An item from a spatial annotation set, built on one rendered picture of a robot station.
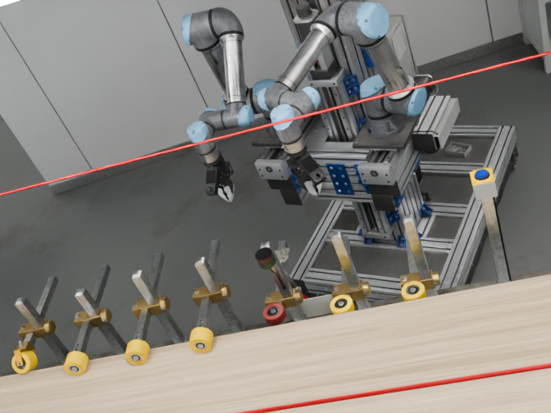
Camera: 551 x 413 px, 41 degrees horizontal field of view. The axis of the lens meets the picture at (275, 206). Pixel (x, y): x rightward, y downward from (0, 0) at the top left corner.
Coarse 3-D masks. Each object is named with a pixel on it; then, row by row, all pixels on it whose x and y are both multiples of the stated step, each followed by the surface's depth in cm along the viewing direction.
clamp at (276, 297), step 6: (294, 288) 273; (270, 294) 275; (276, 294) 274; (294, 294) 271; (300, 294) 271; (270, 300) 273; (276, 300) 272; (282, 300) 271; (288, 300) 271; (294, 300) 270; (300, 300) 270; (288, 306) 273; (294, 306) 273
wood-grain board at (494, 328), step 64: (320, 320) 253; (384, 320) 244; (448, 320) 235; (512, 320) 227; (0, 384) 283; (64, 384) 271; (128, 384) 260; (192, 384) 250; (256, 384) 241; (320, 384) 233; (384, 384) 225; (448, 384) 217; (512, 384) 210
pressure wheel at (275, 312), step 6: (270, 306) 265; (276, 306) 264; (282, 306) 263; (264, 312) 264; (270, 312) 263; (276, 312) 262; (282, 312) 261; (264, 318) 263; (270, 318) 261; (276, 318) 260; (282, 318) 261; (270, 324) 263
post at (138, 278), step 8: (136, 272) 269; (136, 280) 269; (144, 280) 271; (144, 288) 272; (152, 288) 275; (144, 296) 274; (152, 296) 274; (152, 304) 277; (168, 312) 284; (160, 320) 283; (168, 320) 283; (168, 328) 286; (176, 328) 288; (176, 336) 289
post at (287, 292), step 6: (264, 246) 255; (270, 246) 256; (276, 258) 261; (276, 264) 260; (270, 270) 262; (276, 270) 262; (282, 270) 265; (276, 276) 264; (282, 276) 264; (276, 282) 266; (282, 282) 266; (288, 282) 269; (282, 288) 268; (288, 288) 268; (282, 294) 270; (288, 294) 270; (300, 306) 278; (294, 312) 276; (300, 312) 277; (294, 318) 278; (300, 318) 278
